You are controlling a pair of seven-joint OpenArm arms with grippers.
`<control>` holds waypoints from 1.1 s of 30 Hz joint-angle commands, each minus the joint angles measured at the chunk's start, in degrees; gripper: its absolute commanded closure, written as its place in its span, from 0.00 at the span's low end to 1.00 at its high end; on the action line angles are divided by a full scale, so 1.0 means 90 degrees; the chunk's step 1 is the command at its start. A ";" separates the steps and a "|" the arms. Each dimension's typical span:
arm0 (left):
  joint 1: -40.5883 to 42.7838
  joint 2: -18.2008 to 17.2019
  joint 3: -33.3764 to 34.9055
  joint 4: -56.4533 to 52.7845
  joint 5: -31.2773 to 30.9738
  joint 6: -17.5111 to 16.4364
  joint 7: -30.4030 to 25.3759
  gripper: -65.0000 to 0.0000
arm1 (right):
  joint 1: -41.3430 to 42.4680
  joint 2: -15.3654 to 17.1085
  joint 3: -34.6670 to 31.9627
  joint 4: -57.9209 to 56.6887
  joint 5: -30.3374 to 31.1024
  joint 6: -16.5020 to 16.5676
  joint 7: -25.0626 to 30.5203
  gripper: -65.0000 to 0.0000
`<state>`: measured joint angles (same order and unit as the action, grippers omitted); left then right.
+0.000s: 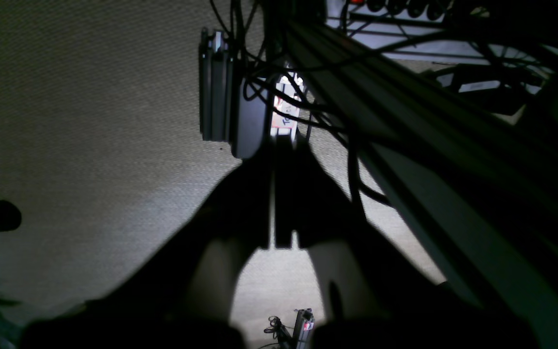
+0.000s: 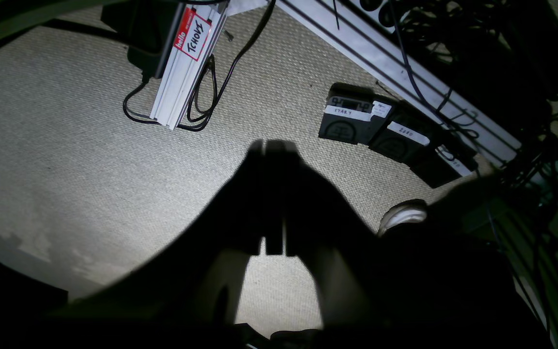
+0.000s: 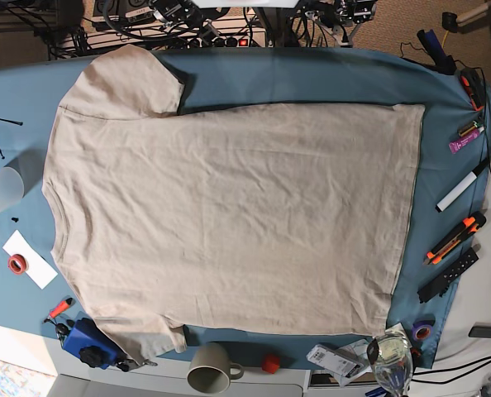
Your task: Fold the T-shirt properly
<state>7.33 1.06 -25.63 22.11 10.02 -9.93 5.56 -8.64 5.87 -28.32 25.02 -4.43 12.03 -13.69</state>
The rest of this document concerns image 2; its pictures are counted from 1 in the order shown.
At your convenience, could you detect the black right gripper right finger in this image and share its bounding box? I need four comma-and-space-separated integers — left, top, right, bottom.
279, 141, 434, 340

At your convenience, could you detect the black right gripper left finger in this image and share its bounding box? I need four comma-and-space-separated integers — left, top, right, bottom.
56, 141, 264, 326

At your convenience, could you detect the black foot pedal labelled zero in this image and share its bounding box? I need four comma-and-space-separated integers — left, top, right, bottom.
368, 108, 439, 164

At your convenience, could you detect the black foot pedal labelled start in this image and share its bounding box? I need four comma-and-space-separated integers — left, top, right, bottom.
318, 82, 399, 145

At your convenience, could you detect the aluminium profile with name sticker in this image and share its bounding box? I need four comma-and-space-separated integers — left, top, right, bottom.
150, 2, 228, 130

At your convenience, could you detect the black looped cable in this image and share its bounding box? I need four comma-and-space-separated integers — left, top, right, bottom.
123, 0, 277, 132

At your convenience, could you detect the long aluminium rail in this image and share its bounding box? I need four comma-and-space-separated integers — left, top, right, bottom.
278, 0, 521, 166

